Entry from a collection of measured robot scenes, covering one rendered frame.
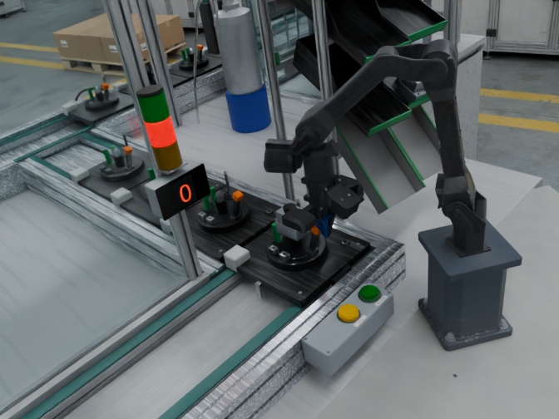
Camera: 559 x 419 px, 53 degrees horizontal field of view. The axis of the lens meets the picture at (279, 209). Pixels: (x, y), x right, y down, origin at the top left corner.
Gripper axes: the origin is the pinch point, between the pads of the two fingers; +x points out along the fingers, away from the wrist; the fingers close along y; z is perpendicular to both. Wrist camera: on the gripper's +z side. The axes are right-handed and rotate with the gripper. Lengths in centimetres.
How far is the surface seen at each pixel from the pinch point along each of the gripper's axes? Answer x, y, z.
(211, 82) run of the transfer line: 16, 72, -127
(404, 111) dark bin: -11.2, 32.7, -1.8
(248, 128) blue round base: 20, 54, -85
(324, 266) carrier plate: 11.7, -0.6, -1.0
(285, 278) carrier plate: 11.6, -8.5, -5.5
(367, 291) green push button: 11.5, -2.0, 11.4
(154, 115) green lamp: -29.0, -20.6, -19.5
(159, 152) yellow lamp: -21.5, -21.3, -20.3
